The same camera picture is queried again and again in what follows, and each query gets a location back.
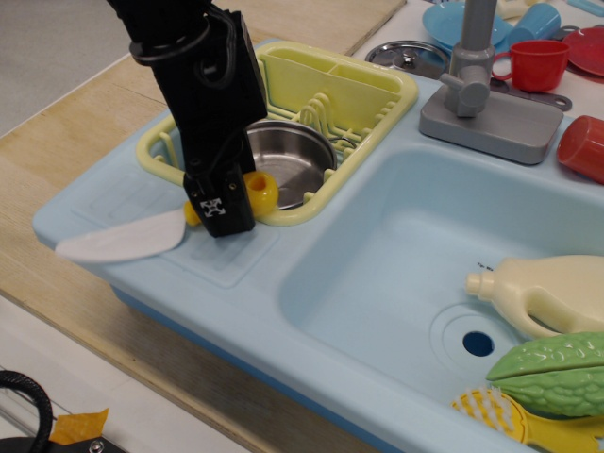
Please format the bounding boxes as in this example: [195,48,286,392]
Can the yellow tape piece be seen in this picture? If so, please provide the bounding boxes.
[49,409,109,445]

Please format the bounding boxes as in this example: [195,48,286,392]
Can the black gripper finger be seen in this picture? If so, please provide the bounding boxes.
[183,163,256,238]

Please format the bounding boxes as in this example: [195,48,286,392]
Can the grey toy faucet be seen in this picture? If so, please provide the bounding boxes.
[419,1,563,165]

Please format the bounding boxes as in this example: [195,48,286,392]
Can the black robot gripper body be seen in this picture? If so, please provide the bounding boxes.
[110,1,267,177]

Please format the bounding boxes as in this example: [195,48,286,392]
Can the yellow dish brush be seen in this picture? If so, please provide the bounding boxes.
[451,387,603,452]

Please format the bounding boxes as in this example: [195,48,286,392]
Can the toy knife yellow handle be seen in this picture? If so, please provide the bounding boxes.
[55,171,279,263]

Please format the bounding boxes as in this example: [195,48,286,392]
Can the cream toy detergent bottle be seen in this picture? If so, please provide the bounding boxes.
[465,255,603,338]

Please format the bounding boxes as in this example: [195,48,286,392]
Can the red toy mug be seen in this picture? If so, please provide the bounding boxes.
[492,40,570,92]

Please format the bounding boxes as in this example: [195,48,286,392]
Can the grey toy utensil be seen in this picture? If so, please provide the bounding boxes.
[490,77,573,112]

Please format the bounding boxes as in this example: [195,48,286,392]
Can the stainless steel pot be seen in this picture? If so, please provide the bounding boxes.
[246,120,337,210]

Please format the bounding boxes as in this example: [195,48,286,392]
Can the blue toy plate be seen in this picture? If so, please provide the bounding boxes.
[422,2,512,50]

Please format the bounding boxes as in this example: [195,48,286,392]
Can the green toy bitter gourd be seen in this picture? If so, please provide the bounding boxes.
[486,332,603,417]

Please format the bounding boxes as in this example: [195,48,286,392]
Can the yellow dish rack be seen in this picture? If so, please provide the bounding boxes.
[135,40,420,227]

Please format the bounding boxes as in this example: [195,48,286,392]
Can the red toy plate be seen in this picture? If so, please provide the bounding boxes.
[562,27,604,76]

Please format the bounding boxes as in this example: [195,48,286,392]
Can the red toy cup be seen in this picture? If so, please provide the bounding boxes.
[557,115,603,184]

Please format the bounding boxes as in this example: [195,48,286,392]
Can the steel pot lid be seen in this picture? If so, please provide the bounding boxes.
[365,41,449,79]

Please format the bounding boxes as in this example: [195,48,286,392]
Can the light blue toy sink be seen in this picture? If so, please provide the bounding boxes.
[31,38,604,453]

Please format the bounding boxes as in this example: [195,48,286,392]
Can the black cable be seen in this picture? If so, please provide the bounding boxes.
[0,369,57,453]

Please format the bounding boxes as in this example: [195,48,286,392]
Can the blue toy cup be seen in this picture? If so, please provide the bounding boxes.
[507,3,562,46]

